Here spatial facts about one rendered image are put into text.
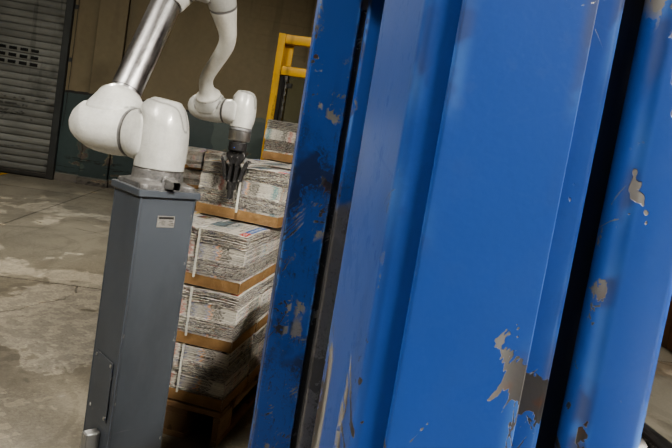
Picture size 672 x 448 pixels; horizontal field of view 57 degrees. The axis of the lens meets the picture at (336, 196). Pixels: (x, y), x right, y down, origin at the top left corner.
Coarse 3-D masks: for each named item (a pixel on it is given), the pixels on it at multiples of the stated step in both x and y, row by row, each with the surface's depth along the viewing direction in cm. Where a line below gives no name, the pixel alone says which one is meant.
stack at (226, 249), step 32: (192, 224) 235; (224, 224) 247; (256, 224) 261; (192, 256) 233; (224, 256) 231; (256, 256) 244; (192, 288) 234; (256, 288) 251; (192, 320) 235; (224, 320) 233; (256, 320) 261; (192, 352) 236; (224, 352) 235; (256, 352) 270; (192, 384) 237; (224, 384) 235; (256, 384) 285; (192, 416) 244; (224, 416) 240
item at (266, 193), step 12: (252, 180) 258; (264, 180) 255; (276, 180) 254; (288, 180) 257; (252, 192) 256; (264, 192) 255; (276, 192) 253; (252, 204) 256; (264, 204) 254; (276, 204) 253; (276, 216) 254
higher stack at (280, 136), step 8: (272, 120) 345; (272, 128) 345; (280, 128) 345; (288, 128) 344; (296, 128) 343; (272, 136) 345; (280, 136) 345; (288, 136) 344; (264, 144) 347; (272, 144) 346; (280, 144) 345; (288, 144) 344; (280, 152) 345; (288, 152) 345; (272, 160) 348
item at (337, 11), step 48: (336, 0) 74; (384, 0) 74; (336, 48) 74; (336, 96) 75; (336, 144) 75; (288, 192) 79; (336, 192) 77; (288, 240) 76; (336, 240) 76; (288, 288) 77; (336, 288) 77; (288, 336) 77; (288, 384) 78; (288, 432) 79
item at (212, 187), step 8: (208, 160) 261; (216, 160) 265; (208, 168) 261; (216, 168) 260; (208, 176) 261; (216, 176) 260; (232, 176) 259; (200, 184) 264; (208, 184) 261; (216, 184) 260; (224, 184) 260; (200, 192) 262; (208, 192) 261; (216, 192) 260; (224, 192) 259; (200, 200) 263; (208, 200) 261; (216, 200) 260; (224, 200) 259
